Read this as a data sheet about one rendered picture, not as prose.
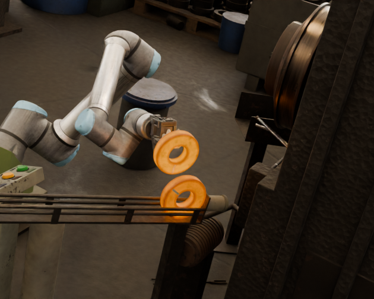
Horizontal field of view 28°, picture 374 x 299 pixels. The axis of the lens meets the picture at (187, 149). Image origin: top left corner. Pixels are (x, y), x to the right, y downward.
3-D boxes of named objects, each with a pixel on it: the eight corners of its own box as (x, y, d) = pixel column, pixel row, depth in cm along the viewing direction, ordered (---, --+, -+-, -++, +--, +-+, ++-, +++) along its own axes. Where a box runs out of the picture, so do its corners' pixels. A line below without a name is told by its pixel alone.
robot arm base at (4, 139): (-23, 139, 321) (-11, 120, 324) (-11, 155, 339) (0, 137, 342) (13, 157, 317) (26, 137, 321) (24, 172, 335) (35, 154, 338)
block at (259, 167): (268, 228, 270) (285, 171, 259) (259, 237, 263) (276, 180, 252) (241, 216, 274) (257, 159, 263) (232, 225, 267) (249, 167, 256)
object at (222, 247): (246, 226, 375) (284, 98, 342) (255, 258, 352) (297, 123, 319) (206, 221, 371) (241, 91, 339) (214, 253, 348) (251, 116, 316)
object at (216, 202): (225, 215, 257) (230, 200, 255) (203, 215, 252) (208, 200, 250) (217, 206, 262) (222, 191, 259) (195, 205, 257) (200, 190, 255)
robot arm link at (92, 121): (119, 13, 310) (88, 117, 260) (142, 32, 315) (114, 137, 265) (102, 29, 316) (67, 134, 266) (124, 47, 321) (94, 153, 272)
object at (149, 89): (173, 160, 421) (189, 91, 401) (143, 180, 394) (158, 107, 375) (126, 138, 432) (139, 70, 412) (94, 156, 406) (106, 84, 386)
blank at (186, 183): (181, 226, 252) (178, 220, 255) (214, 194, 251) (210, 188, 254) (155, 205, 242) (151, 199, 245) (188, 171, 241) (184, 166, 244)
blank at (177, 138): (205, 136, 250) (200, 131, 252) (164, 133, 242) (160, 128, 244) (191, 175, 256) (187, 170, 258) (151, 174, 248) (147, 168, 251)
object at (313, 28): (323, 114, 292) (360, -1, 271) (278, 151, 253) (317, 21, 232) (308, 108, 294) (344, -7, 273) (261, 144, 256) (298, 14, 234)
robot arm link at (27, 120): (-7, 129, 335) (14, 98, 340) (24, 150, 342) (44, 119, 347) (4, 127, 322) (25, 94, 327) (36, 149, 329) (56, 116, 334)
